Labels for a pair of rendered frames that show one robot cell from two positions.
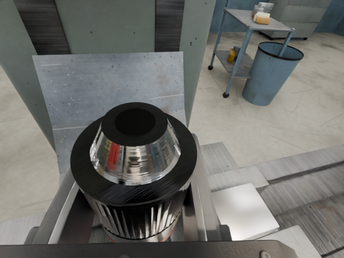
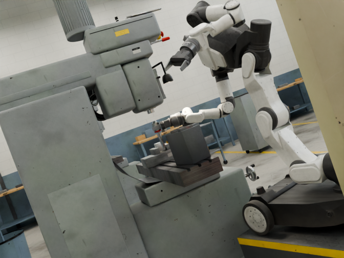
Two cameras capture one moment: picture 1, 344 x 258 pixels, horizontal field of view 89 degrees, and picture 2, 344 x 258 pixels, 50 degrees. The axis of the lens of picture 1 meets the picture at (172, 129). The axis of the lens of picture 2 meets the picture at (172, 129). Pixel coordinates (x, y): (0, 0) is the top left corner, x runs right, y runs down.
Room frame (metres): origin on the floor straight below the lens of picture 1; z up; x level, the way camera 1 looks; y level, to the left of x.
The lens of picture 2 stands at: (-0.28, 2.47, 1.23)
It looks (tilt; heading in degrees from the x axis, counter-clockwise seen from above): 2 degrees down; 275
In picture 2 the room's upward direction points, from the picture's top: 20 degrees counter-clockwise
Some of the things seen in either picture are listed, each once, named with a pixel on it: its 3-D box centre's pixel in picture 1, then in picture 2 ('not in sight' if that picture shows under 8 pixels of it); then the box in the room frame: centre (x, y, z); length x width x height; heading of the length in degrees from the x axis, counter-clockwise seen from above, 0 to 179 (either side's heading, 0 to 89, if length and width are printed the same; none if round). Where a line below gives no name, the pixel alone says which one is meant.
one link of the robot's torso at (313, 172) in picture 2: not in sight; (314, 168); (-0.75, 0.39, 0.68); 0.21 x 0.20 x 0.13; 129
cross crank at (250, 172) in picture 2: not in sight; (246, 175); (-0.42, -0.17, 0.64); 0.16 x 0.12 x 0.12; 21
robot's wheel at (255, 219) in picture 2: not in sight; (257, 217); (-0.37, 0.34, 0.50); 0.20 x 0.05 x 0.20; 129
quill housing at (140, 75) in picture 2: not in sight; (140, 86); (0.05, 0.01, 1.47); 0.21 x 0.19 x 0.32; 111
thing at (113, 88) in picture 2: not in sight; (113, 95); (0.23, 0.08, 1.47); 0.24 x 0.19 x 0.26; 111
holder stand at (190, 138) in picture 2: not in sight; (187, 144); (-0.13, 0.37, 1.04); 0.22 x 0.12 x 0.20; 120
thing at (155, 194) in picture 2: not in sight; (176, 180); (0.04, 0.01, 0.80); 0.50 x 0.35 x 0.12; 21
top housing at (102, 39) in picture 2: not in sight; (121, 38); (0.06, 0.02, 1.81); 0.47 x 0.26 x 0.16; 21
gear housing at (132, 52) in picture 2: not in sight; (124, 58); (0.08, 0.03, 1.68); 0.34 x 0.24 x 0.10; 21
